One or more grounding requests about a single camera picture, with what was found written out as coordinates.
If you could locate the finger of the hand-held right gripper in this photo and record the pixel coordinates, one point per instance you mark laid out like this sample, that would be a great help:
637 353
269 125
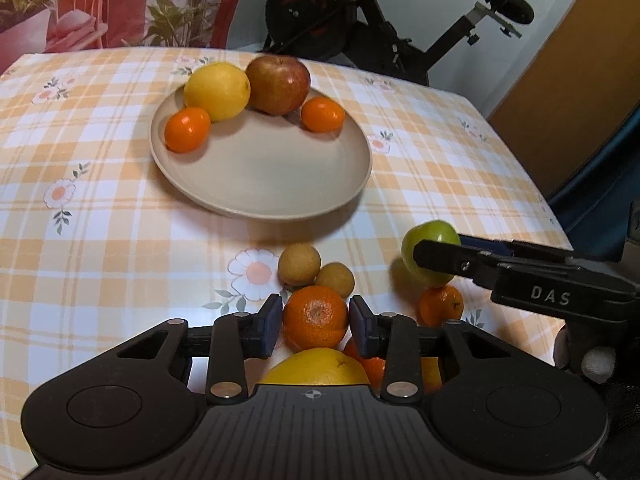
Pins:
450 260
530 250

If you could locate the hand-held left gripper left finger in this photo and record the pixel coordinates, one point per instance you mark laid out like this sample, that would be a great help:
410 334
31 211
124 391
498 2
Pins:
272 322

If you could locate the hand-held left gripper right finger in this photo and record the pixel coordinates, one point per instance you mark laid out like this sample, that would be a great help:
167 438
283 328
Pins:
359 325

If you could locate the green apple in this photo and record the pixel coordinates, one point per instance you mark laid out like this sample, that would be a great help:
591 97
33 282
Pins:
430 232

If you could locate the tangerine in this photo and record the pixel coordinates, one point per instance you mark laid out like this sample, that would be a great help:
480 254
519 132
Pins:
440 305
377 370
315 317
186 130
322 115

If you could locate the large yellow lemon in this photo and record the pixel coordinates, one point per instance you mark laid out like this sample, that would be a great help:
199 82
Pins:
315 367

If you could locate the beige plate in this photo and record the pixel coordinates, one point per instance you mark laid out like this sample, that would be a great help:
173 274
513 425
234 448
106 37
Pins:
270 170

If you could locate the red apple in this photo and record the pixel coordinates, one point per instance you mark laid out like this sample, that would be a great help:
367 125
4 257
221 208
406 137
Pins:
277 85

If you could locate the small yellow lemon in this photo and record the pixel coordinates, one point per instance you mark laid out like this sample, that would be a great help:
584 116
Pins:
215 90

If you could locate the person's right hand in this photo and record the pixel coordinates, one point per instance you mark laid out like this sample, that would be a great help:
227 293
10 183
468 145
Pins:
597 362

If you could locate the brown longan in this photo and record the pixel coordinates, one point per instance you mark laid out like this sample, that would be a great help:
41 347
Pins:
299 265
337 280

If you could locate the dark blue panel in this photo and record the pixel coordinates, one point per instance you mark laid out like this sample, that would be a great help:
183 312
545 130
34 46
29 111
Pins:
600 200

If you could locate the brown wooden door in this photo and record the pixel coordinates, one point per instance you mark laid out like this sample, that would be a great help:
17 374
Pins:
565 85

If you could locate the orange checkered floral tablecloth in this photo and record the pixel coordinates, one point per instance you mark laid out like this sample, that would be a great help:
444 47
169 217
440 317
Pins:
100 260

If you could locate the black exercise bike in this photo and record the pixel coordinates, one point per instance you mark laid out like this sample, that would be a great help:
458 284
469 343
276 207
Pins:
310 10

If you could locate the red floral printed curtain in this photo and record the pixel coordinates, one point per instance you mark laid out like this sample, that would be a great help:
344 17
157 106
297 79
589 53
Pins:
125 0

